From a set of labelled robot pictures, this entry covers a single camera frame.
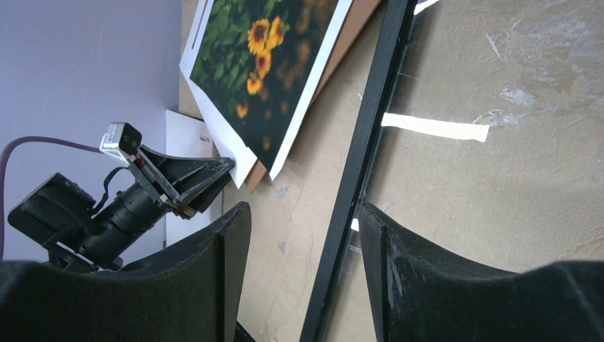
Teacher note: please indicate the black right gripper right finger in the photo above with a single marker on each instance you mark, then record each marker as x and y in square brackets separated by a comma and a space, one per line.
[420, 291]

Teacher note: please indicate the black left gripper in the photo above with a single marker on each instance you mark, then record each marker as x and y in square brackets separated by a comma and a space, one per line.
[170, 182]

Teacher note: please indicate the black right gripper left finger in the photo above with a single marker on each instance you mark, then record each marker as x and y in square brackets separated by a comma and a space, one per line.
[189, 291]

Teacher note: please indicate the white mat board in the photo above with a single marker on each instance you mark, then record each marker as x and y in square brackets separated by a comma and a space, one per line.
[222, 137]

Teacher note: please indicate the brown frame backing board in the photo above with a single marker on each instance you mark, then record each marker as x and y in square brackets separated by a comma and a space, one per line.
[358, 15]

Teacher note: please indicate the black picture frame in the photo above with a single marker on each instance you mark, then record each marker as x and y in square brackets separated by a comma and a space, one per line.
[391, 43]

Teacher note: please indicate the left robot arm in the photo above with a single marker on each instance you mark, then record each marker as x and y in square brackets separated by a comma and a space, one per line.
[83, 235]

